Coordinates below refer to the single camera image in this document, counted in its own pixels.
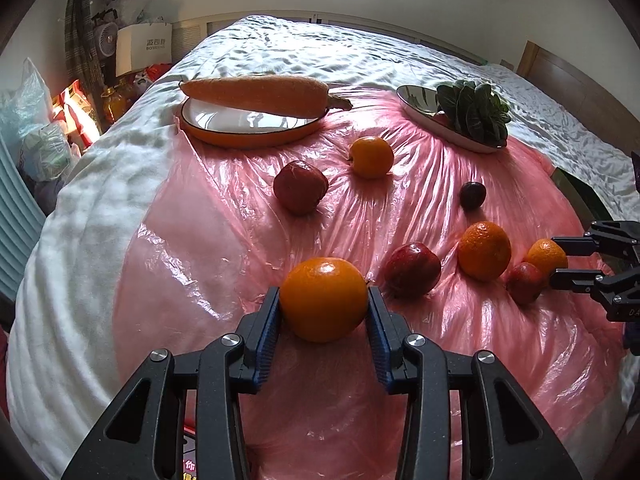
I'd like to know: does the dark plum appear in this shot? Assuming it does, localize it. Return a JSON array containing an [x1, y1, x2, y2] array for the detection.
[[459, 181, 487, 211]]

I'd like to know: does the clear plastic bag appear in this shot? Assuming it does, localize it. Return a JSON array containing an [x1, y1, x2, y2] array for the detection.
[[0, 58, 52, 166]]

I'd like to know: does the white bed duvet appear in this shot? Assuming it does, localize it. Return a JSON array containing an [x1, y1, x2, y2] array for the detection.
[[6, 15, 639, 479]]

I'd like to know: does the orange rimmed white plate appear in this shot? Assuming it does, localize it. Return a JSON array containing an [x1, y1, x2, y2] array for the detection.
[[179, 98, 326, 150]]

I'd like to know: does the smooth orange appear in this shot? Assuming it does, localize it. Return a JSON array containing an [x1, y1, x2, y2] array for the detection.
[[348, 136, 394, 180]]

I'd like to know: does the green rectangular tray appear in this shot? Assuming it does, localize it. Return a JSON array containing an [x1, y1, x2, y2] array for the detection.
[[551, 167, 613, 230]]

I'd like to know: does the green leafy vegetable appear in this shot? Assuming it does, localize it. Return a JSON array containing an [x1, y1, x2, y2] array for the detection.
[[435, 79, 511, 148]]

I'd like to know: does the small red apple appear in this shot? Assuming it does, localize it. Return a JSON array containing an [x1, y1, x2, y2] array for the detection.
[[506, 261, 548, 307]]

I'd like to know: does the pink plastic sheet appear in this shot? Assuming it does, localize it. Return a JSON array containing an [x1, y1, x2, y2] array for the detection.
[[113, 91, 625, 479]]

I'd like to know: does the bumpy orange tangerine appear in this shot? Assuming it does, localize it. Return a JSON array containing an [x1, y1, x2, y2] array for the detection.
[[457, 221, 512, 282]]

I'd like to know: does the large orange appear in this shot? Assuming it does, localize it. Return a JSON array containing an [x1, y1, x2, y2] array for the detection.
[[279, 257, 368, 344]]

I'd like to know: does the wooden headboard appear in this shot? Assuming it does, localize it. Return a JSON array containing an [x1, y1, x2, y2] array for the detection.
[[516, 41, 640, 155]]

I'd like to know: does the dark red apple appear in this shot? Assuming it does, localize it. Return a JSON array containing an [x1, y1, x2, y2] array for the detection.
[[273, 160, 329, 216]]

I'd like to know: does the white fan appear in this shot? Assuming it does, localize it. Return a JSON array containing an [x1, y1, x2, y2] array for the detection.
[[93, 22, 118, 58]]

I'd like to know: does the small orange tangerine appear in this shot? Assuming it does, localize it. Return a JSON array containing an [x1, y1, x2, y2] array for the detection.
[[524, 238, 568, 281]]

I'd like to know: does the large carrot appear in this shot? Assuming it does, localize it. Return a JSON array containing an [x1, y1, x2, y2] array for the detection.
[[180, 75, 352, 119]]

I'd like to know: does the silver oval plate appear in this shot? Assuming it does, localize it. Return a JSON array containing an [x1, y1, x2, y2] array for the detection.
[[396, 84, 506, 154]]

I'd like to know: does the white cardboard box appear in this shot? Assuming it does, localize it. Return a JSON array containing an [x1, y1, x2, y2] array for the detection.
[[115, 22, 172, 77]]

